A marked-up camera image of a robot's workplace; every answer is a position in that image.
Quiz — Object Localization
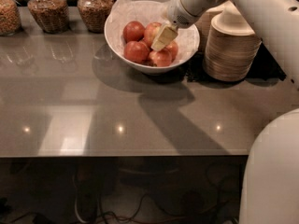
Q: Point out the red apple front left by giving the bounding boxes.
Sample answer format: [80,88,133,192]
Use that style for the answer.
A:
[123,41,150,64]

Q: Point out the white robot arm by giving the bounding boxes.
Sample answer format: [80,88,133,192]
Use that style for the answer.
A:
[152,0,299,224]

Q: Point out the rear stack paper bowls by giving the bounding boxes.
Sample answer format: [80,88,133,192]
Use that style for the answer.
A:
[195,5,224,53]

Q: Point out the front stack paper bowls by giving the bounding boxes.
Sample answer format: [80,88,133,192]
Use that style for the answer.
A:
[203,2,262,82]

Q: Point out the middle glass cereal jar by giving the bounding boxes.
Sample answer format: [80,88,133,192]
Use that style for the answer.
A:
[27,0,69,34]

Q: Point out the floor cables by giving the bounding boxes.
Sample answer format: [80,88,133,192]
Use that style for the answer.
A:
[0,161,247,224]

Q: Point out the glass cereal jar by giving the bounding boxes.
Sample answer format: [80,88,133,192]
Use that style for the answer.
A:
[0,0,21,35]
[27,0,69,34]
[77,0,114,34]

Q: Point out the stack paper bowls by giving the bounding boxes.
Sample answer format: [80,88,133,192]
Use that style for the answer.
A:
[203,2,262,82]
[195,5,224,53]

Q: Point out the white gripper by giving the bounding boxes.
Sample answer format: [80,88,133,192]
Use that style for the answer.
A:
[151,0,226,51]

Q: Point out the red apple top left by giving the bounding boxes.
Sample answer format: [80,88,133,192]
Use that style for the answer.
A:
[122,21,145,42]

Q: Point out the red yellow apple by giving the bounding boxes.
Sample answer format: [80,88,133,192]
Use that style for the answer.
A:
[144,22,162,47]

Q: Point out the right glass cereal jar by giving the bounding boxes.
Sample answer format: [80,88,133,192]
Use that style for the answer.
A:
[77,0,114,34]

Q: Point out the red apple front centre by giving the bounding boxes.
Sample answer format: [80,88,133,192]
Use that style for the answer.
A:
[148,49,172,67]

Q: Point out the red apple right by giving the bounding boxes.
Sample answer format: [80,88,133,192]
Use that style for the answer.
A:
[165,41,178,60]

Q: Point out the black mat under bowls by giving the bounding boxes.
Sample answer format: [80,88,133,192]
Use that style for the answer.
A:
[185,44,287,82]

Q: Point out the left glass cereal jar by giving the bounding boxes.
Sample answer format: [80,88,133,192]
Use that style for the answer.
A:
[0,0,21,35]

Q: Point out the white ceramic bowl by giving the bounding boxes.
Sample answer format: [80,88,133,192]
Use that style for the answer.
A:
[104,0,201,76]

